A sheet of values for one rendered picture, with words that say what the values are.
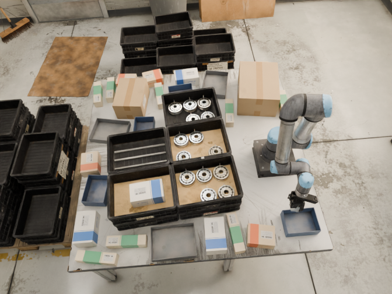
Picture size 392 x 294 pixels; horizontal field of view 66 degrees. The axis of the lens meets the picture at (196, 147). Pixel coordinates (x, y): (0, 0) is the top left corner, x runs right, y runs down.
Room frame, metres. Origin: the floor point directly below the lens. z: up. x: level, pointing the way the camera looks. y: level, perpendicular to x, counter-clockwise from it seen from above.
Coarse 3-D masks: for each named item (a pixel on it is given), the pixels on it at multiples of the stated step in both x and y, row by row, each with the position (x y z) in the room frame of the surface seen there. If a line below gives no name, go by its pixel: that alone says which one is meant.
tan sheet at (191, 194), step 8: (176, 176) 0.91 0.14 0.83; (232, 176) 0.88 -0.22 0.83; (200, 184) 0.84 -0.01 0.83; (208, 184) 0.84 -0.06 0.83; (216, 184) 0.83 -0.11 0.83; (224, 184) 0.83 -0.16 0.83; (232, 184) 0.82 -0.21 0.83; (184, 192) 0.79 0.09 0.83; (192, 192) 0.79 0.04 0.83; (200, 192) 0.78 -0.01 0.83; (216, 192) 0.78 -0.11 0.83; (184, 200) 0.74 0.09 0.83; (192, 200) 0.74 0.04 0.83; (200, 200) 0.73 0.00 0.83
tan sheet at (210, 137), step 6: (204, 132) 1.25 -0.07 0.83; (210, 132) 1.24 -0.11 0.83; (216, 132) 1.24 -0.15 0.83; (204, 138) 1.19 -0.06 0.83; (210, 138) 1.19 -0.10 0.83; (216, 138) 1.19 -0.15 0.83; (222, 138) 1.18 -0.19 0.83; (204, 144) 1.15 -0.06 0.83; (210, 144) 1.14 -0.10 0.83; (216, 144) 1.14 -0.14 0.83; (222, 144) 1.13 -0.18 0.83; (174, 150) 1.11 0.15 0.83; (180, 150) 1.11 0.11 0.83; (186, 150) 1.10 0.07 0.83; (192, 150) 1.10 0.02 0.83; (198, 150) 1.10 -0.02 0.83; (204, 150) 1.09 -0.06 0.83; (174, 156) 1.06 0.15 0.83; (192, 156) 1.05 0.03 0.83; (198, 156) 1.05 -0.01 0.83
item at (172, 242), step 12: (156, 228) 0.61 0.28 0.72; (168, 228) 0.61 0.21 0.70; (180, 228) 0.61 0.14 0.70; (192, 228) 0.60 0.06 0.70; (156, 240) 0.54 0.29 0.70; (168, 240) 0.54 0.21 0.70; (180, 240) 0.53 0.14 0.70; (192, 240) 0.53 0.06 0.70; (156, 252) 0.47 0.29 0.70; (168, 252) 0.47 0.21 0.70; (180, 252) 0.46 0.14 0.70; (192, 252) 0.46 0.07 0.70
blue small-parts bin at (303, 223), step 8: (304, 208) 0.65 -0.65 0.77; (312, 208) 0.66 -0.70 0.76; (288, 216) 0.63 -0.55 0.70; (296, 216) 0.63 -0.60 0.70; (304, 216) 0.62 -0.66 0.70; (312, 216) 0.62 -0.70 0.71; (288, 224) 0.58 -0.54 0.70; (296, 224) 0.58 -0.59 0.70; (304, 224) 0.58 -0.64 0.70; (312, 224) 0.57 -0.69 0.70; (288, 232) 0.53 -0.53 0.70; (296, 232) 0.53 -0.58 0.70; (304, 232) 0.51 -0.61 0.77; (312, 232) 0.51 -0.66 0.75
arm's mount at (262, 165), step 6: (258, 144) 1.13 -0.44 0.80; (258, 150) 1.08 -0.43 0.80; (258, 156) 1.03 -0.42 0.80; (294, 156) 1.01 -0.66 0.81; (258, 162) 0.99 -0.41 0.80; (264, 162) 0.98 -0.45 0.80; (270, 162) 0.98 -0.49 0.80; (258, 168) 0.96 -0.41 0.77; (264, 168) 0.94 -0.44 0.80; (258, 174) 0.94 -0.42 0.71; (264, 174) 0.93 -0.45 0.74; (270, 174) 0.93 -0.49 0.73; (276, 174) 0.93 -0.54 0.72; (282, 174) 0.93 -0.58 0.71; (288, 174) 0.93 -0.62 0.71
